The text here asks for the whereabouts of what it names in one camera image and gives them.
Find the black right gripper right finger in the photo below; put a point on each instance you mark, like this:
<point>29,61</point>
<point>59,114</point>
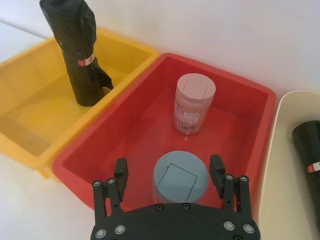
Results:
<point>231,192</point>

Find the blue lidded wipes canister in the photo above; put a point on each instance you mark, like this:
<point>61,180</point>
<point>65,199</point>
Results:
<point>175,175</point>

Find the black bin bag roll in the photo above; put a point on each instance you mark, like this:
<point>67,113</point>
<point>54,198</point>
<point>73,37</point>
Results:
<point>307,150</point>
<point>75,50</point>

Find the white table cloth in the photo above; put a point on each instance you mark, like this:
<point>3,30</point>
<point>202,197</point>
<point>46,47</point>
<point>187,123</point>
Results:
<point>30,215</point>

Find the cream plastic bin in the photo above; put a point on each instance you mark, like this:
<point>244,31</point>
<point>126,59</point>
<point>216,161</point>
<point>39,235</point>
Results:
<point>280,175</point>

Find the yellow plastic bin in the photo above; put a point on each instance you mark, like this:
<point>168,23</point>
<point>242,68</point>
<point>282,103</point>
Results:
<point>30,117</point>

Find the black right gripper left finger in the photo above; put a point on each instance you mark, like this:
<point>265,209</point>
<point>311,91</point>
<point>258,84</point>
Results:
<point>120,180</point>

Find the red plastic bin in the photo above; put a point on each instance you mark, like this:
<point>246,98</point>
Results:
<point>140,140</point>

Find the pink lidded wipes canister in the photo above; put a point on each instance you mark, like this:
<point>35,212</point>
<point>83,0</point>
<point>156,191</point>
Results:
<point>192,105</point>

